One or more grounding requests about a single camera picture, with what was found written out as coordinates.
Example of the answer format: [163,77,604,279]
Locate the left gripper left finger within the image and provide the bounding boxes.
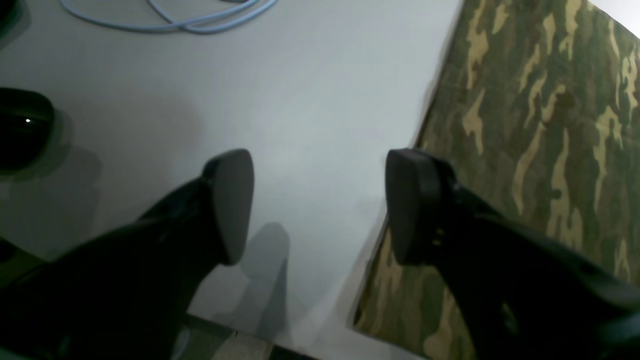
[1,149,255,360]

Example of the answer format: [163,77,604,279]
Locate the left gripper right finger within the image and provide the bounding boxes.
[385,148,640,360]

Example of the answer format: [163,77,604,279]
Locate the camouflage t-shirt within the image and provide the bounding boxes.
[352,0,640,360]

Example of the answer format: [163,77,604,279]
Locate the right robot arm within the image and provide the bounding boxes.
[0,88,55,173]

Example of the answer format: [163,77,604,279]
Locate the white coiled cable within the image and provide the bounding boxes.
[59,0,278,35]

